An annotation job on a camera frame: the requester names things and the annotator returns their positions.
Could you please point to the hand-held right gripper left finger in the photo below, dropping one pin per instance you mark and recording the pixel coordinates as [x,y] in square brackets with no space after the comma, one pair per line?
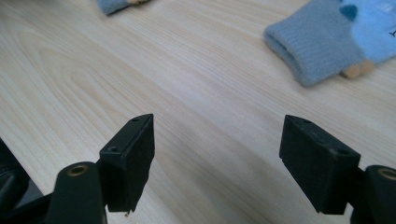
[129,161]

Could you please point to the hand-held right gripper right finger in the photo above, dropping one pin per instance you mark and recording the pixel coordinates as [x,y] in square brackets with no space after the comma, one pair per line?
[317,161]

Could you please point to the grey-blue sock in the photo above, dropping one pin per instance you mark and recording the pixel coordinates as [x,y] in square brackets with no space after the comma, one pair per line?
[116,4]

